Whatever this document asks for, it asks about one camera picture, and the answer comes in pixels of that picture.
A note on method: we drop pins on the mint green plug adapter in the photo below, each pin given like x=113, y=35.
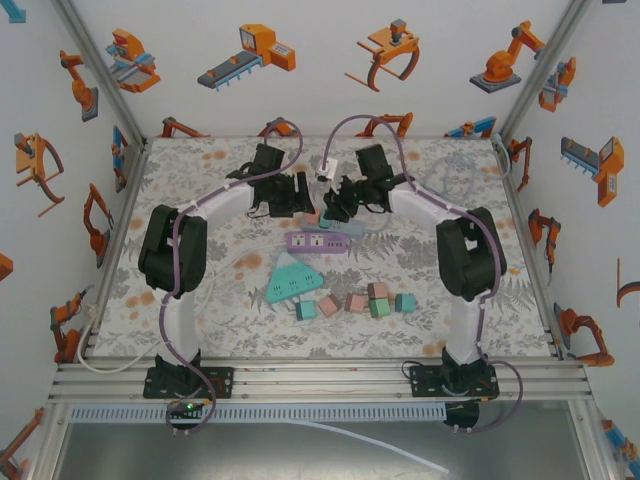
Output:
x=380, y=309

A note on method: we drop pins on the teal triangular power strip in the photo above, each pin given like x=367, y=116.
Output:
x=292, y=282

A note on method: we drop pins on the blue-grey power strip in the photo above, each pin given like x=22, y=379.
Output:
x=350, y=229

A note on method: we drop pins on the aluminium frame post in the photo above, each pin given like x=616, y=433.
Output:
x=543, y=65
x=102, y=65

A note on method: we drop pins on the aluminium side rail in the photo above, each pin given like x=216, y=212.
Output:
x=532, y=250
x=121, y=225

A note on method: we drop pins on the aluminium frame rail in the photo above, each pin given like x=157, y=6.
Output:
x=320, y=380

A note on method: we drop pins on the white plastic tube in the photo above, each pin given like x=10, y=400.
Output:
x=400, y=450

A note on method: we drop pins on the purple power strip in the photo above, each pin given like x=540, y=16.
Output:
x=315, y=242

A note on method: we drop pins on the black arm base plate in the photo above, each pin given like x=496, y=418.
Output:
x=225, y=382
x=425, y=382

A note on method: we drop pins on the pink plug adapter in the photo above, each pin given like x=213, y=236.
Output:
x=356, y=303
x=378, y=291
x=330, y=306
x=312, y=218

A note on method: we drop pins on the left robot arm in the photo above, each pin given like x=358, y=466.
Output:
x=172, y=250

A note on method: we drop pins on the floral tablecloth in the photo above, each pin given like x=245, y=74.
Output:
x=250, y=340

